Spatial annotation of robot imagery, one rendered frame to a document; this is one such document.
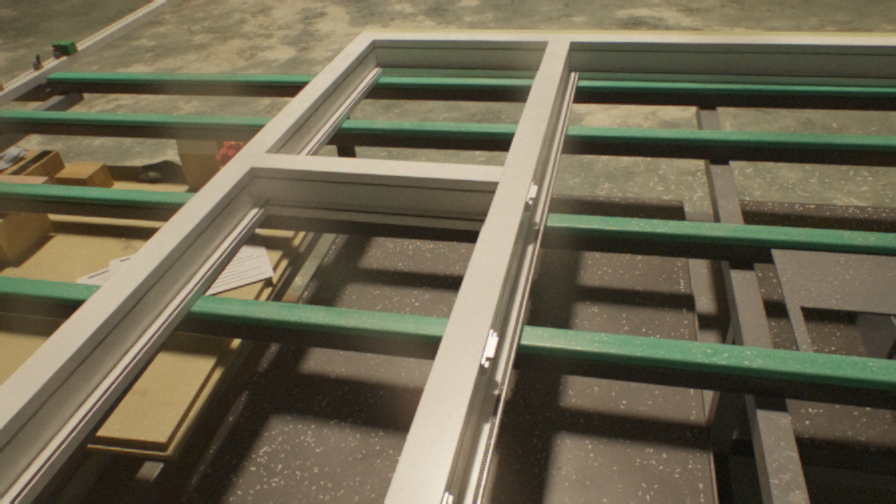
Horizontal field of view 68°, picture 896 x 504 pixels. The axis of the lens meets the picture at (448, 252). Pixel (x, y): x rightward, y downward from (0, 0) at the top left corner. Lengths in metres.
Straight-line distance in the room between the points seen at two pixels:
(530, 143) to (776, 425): 0.50
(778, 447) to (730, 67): 0.86
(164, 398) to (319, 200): 0.39
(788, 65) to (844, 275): 0.60
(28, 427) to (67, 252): 0.85
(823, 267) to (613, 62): 0.65
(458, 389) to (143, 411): 0.63
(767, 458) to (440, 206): 0.52
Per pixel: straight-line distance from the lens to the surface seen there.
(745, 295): 0.92
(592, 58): 1.42
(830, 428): 1.13
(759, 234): 0.97
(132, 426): 1.12
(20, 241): 1.63
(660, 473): 1.00
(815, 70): 1.46
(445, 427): 0.59
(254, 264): 1.34
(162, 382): 1.17
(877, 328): 1.23
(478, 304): 0.70
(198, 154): 1.61
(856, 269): 0.97
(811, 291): 0.91
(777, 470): 0.74
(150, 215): 1.19
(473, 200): 0.93
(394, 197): 0.96
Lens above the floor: 1.39
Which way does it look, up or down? 36 degrees down
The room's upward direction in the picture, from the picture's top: 5 degrees counter-clockwise
